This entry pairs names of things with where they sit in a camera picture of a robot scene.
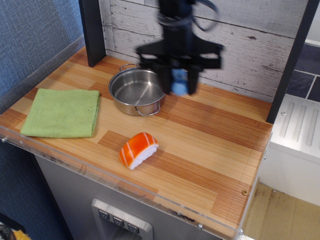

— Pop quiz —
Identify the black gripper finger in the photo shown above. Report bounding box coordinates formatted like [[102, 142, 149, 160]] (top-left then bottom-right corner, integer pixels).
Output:
[[187, 66, 200, 95], [153, 63, 172, 95]]

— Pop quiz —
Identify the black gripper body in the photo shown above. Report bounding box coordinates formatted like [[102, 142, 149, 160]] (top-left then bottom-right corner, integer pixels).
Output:
[[136, 26, 223, 72]]

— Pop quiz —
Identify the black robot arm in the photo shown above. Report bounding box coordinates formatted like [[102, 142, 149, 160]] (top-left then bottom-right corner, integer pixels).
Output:
[[136, 0, 224, 95]]

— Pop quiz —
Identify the green cloth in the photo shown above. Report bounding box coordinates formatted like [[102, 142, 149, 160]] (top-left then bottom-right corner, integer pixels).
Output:
[[20, 88, 100, 139]]

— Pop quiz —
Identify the small steel pot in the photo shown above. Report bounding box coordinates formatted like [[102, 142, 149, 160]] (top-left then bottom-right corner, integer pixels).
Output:
[[108, 63, 166, 116]]

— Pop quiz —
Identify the toy salmon sushi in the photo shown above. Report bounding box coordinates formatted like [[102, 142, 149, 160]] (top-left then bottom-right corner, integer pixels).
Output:
[[118, 132, 159, 170]]

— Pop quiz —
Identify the clear acrylic edge strip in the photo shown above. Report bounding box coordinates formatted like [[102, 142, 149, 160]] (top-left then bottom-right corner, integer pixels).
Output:
[[0, 124, 245, 240]]

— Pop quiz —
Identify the white ribbed side counter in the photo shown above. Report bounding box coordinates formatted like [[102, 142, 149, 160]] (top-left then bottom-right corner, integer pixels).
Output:
[[259, 94, 320, 206]]

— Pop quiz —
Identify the silver dispenser panel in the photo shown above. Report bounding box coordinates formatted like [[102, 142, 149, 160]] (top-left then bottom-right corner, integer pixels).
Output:
[[91, 198, 154, 240]]

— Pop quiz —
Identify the yellow object at corner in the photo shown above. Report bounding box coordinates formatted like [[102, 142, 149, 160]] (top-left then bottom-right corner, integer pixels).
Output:
[[13, 230, 32, 240]]

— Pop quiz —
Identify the left black frame post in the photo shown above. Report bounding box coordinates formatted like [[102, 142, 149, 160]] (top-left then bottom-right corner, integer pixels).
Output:
[[78, 0, 106, 67]]

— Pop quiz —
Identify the black frame post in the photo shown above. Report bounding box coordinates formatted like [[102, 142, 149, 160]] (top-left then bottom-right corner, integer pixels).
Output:
[[266, 0, 320, 124], [78, 0, 106, 67]]

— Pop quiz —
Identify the right black frame post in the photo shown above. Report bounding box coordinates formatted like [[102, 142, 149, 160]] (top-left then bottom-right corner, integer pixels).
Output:
[[266, 0, 320, 124]]

